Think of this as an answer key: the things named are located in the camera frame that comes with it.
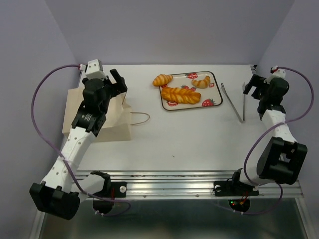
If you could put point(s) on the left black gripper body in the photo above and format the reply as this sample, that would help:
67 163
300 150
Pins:
108 87

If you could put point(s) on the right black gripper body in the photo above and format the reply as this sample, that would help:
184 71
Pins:
264 95

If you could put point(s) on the metal tongs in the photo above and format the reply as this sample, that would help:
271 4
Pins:
240 117

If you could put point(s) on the beige paper bag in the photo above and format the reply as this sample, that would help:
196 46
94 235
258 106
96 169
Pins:
117 126

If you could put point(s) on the fake croissant bread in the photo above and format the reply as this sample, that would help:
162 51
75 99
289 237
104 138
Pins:
202 84
162 80

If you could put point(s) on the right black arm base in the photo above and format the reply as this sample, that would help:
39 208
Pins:
238 193

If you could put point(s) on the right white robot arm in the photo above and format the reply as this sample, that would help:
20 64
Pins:
283 156

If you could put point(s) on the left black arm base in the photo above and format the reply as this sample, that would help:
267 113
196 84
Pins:
110 201

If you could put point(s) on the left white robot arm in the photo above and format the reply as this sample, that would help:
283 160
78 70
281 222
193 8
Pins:
59 193

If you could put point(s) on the strawberry print tray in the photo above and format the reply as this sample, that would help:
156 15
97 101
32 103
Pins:
192 90

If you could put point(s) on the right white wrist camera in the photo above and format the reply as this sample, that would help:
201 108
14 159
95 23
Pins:
276 72

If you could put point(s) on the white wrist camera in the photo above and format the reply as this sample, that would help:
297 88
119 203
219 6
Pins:
94 70
276 72

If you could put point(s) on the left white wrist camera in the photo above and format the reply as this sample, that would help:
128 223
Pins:
94 70

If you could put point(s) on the aluminium mounting rail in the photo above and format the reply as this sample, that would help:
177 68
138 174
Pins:
170 185

